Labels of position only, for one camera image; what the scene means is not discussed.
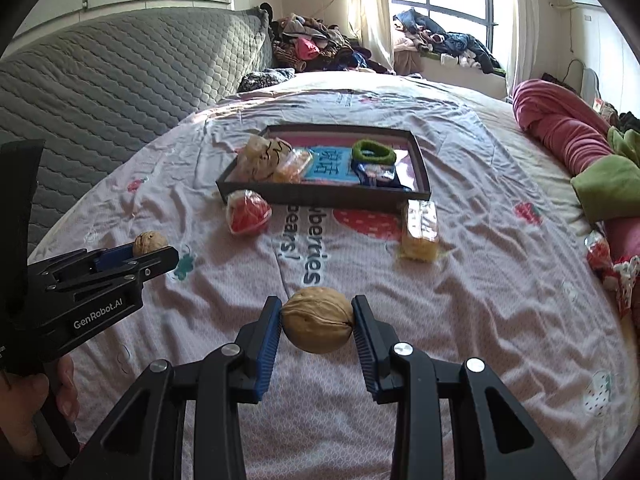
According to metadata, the walnut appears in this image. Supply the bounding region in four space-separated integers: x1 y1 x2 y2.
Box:
132 231 168 258
281 287 355 354

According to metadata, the orange snack cake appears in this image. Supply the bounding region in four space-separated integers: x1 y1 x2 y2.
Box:
272 148 314 184

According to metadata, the blue snack packet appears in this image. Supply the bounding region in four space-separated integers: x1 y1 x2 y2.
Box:
350 159 404 188

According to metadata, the green fuzzy hair scrunchie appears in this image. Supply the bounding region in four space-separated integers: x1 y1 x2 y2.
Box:
352 139 396 166

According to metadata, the person's left hand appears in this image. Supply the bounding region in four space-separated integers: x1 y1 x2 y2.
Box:
1 356 79 458

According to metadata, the red egg-shaped wrapped toy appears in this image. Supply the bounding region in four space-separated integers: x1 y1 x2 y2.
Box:
226 190 272 236

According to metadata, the dark shallow box tray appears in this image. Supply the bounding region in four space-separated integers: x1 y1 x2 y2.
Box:
217 124 431 212

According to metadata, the pink strawberry print bedsheet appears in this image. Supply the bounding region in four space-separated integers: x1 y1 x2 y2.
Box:
32 74 639 479

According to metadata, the grey quilted headboard cover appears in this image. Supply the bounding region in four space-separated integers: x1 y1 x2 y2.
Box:
1 6 273 249

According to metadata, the red patterned package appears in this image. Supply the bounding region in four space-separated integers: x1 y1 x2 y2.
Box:
584 231 639 318

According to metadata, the wrapped sandwich biscuit snack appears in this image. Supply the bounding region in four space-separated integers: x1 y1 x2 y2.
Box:
401 200 439 262

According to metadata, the dark patterned cloth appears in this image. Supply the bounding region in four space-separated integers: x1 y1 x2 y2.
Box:
238 68 296 93

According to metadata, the green cloth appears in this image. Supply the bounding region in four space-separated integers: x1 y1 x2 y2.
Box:
572 127 640 223

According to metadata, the clothes pile beside bed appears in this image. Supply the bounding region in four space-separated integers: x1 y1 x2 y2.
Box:
269 13 392 75

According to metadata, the pink rolled blanket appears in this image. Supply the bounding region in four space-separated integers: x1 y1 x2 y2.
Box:
513 79 639 261

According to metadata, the cream curtain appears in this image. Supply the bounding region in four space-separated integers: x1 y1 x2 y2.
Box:
348 0 394 70

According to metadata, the clothes pile on windowsill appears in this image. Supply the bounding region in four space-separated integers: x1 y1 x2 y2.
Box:
392 8 506 77

